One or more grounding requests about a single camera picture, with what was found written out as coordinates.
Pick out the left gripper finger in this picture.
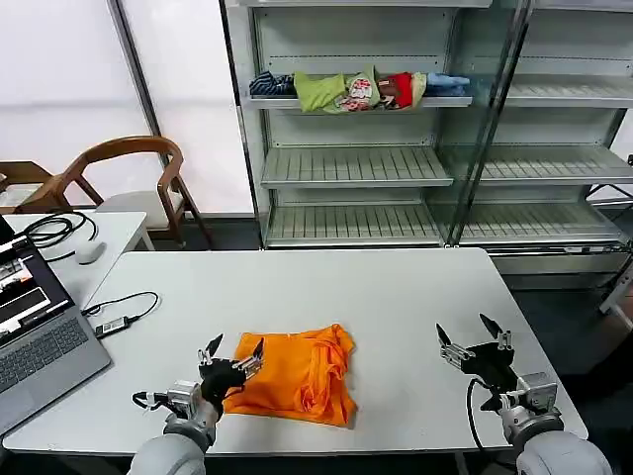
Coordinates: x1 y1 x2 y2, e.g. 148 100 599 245
197 332 226 368
231 337 266 381

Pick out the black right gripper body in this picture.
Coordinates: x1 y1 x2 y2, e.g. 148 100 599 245
461 340 521 397

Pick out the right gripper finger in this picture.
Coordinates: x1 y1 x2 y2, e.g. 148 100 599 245
434 322 469 371
478 312 513 352

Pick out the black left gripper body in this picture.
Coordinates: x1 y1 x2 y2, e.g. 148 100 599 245
198 359 249 413

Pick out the orange t-shirt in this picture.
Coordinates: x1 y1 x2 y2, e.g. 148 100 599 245
221 323 359 430

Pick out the grey metal stand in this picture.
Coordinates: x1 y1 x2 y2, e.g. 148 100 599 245
596 256 633 333

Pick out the small white side table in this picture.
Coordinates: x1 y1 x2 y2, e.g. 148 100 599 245
0 211 155 318

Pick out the white computer mouse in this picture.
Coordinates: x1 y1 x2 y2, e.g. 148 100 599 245
75 240 108 266

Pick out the grey open laptop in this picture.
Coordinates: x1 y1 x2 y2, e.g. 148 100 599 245
0 215 113 439

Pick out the empty grey glass-sided shelf rack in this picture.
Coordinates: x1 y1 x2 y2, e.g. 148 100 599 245
444 0 633 276

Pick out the grey shelf rack with clothes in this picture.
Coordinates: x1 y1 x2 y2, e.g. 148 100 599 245
219 0 496 251

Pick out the wooden armchair with pale seat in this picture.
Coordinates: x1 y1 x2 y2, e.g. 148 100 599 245
19 135 213 248

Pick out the brown wooden furniture piece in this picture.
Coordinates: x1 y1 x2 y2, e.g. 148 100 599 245
0 159 56 215

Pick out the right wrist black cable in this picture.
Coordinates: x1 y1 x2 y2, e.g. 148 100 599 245
466 377 516 462

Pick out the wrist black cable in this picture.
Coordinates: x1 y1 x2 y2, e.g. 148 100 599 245
466 377 516 462
131 390 170 411

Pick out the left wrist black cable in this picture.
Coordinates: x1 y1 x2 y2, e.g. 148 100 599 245
131 390 170 411

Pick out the black dongle with cable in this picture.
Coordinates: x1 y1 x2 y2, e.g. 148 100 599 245
81 291 160 340

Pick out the coiled black cable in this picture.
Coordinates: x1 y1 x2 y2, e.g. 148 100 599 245
22 212 99 262

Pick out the dark slanted window post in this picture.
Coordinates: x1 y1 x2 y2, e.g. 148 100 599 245
106 0 165 141

